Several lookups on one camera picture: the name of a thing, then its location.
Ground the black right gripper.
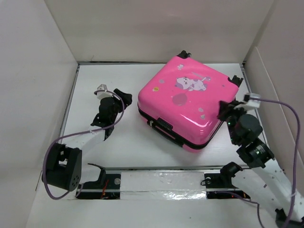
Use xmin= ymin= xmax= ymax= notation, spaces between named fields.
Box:
xmin=215 ymin=99 xmax=247 ymax=144

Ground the pink hard-shell suitcase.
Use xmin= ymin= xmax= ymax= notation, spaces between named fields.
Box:
xmin=137 ymin=50 xmax=243 ymax=152

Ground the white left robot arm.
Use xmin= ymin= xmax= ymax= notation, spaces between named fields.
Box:
xmin=42 ymin=85 xmax=133 ymax=200

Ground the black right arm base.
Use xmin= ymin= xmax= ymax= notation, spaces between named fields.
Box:
xmin=200 ymin=173 xmax=251 ymax=200

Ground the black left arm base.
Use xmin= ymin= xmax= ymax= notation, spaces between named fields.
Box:
xmin=75 ymin=163 xmax=121 ymax=200

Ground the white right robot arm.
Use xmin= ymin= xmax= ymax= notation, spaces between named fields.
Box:
xmin=218 ymin=96 xmax=304 ymax=228

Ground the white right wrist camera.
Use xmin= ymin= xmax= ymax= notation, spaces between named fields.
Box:
xmin=234 ymin=93 xmax=261 ymax=111

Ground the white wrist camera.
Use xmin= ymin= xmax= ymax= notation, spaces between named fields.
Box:
xmin=234 ymin=93 xmax=261 ymax=111
xmin=94 ymin=84 xmax=112 ymax=100

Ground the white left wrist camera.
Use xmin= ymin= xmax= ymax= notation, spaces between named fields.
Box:
xmin=94 ymin=84 xmax=112 ymax=100

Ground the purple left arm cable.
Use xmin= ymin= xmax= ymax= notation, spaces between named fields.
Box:
xmin=40 ymin=90 xmax=126 ymax=200

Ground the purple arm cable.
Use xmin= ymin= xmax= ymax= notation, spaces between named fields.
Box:
xmin=40 ymin=90 xmax=126 ymax=200
xmin=231 ymin=98 xmax=301 ymax=228

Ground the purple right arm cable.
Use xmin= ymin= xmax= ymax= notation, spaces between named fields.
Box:
xmin=231 ymin=98 xmax=301 ymax=228

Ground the aluminium front rail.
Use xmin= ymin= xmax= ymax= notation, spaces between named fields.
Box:
xmin=51 ymin=166 xmax=252 ymax=172

